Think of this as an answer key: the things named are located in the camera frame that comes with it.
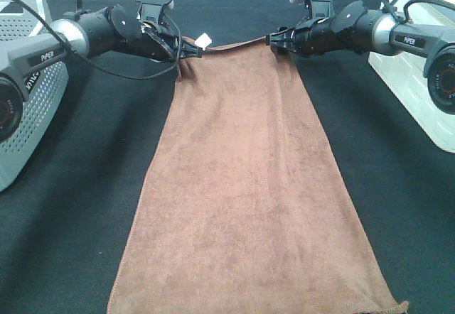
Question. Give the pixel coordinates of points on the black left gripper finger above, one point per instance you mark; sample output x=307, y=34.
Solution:
x=190, y=50

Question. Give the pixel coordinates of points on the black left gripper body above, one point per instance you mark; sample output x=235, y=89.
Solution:
x=142, y=38

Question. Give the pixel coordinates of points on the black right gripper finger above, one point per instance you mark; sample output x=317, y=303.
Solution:
x=278, y=41

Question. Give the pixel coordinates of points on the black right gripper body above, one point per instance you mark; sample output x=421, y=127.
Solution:
x=330, y=34

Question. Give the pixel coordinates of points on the brown towel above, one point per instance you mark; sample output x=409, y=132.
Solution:
x=243, y=208

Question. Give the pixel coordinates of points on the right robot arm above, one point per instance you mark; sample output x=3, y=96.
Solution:
x=381, y=31

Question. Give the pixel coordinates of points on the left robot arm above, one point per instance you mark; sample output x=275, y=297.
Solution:
x=87, y=35

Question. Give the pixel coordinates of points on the white storage box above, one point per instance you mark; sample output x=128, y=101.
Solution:
x=403, y=74

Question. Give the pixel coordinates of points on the white perforated laundry basket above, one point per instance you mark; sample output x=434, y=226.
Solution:
x=47, y=89

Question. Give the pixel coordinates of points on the black table cloth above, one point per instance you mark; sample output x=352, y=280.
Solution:
x=65, y=220

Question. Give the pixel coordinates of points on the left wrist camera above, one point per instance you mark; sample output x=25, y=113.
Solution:
x=152, y=11

